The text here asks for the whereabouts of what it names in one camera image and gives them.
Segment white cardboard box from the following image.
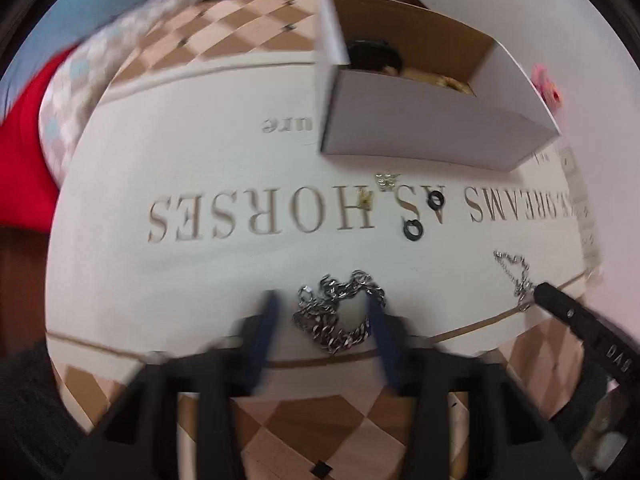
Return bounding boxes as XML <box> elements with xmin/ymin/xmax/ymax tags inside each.
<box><xmin>314</xmin><ymin>0</ymin><xmax>562</xmax><ymax>173</ymax></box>

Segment light blue cloth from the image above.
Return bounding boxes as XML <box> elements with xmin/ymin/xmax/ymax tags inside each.
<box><xmin>0</xmin><ymin>0</ymin><xmax>208</xmax><ymax>93</ymax></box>

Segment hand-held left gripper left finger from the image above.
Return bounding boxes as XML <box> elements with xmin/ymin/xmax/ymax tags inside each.
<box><xmin>61</xmin><ymin>289</ymin><xmax>281</xmax><ymax>480</ymax></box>

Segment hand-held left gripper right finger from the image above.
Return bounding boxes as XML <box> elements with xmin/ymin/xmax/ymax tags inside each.
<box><xmin>367</xmin><ymin>296</ymin><xmax>591</xmax><ymax>480</ymax></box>

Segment thick silver chain necklace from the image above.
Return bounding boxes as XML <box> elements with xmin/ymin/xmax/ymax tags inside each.
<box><xmin>292</xmin><ymin>270</ymin><xmax>389</xmax><ymax>357</ymax></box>

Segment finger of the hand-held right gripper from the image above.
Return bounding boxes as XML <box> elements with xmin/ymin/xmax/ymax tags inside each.
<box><xmin>533</xmin><ymin>282</ymin><xmax>608</xmax><ymax>348</ymax></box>

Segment white printed checkered mat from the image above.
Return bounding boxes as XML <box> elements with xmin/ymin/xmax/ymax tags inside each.
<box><xmin>44</xmin><ymin>0</ymin><xmax>607</xmax><ymax>480</ymax></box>

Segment thin silver chain bracelet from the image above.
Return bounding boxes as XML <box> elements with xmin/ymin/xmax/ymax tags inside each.
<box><xmin>493</xmin><ymin>250</ymin><xmax>537</xmax><ymax>312</ymax></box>

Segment dark fuzzy cloth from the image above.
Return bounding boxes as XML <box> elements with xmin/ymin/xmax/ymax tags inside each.
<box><xmin>0</xmin><ymin>342</ymin><xmax>88</xmax><ymax>466</ymax></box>

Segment black item in box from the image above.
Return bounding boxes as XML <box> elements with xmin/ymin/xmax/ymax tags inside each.
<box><xmin>346</xmin><ymin>39</ymin><xmax>404</xmax><ymax>74</ymax></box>

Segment pink hair accessory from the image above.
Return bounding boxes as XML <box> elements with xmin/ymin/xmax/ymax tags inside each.
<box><xmin>531</xmin><ymin>63</ymin><xmax>564</xmax><ymax>109</ymax></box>

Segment pale checkered pillow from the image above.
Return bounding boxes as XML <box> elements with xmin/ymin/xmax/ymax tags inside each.
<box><xmin>37</xmin><ymin>0</ymin><xmax>216</xmax><ymax>188</ymax></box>

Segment red cloth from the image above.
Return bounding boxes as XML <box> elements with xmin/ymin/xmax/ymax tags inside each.
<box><xmin>0</xmin><ymin>50</ymin><xmax>76</xmax><ymax>233</ymax></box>

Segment gold jewelry in box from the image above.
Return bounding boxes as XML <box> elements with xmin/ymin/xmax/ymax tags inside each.
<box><xmin>400</xmin><ymin>66</ymin><xmax>474</xmax><ymax>95</ymax></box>

